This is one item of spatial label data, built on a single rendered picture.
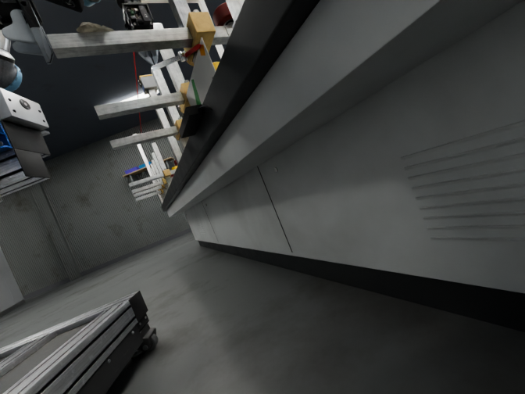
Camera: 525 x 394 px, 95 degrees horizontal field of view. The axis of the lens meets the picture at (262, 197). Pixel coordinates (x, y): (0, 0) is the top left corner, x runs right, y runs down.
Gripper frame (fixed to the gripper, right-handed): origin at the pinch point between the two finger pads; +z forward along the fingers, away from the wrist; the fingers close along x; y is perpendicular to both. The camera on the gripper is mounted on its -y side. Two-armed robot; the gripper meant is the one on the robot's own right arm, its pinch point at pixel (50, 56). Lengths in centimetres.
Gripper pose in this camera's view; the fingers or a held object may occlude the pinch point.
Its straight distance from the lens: 69.1
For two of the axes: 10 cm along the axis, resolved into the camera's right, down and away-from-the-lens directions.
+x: 4.2, -1.3, -9.0
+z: 3.7, 9.3, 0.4
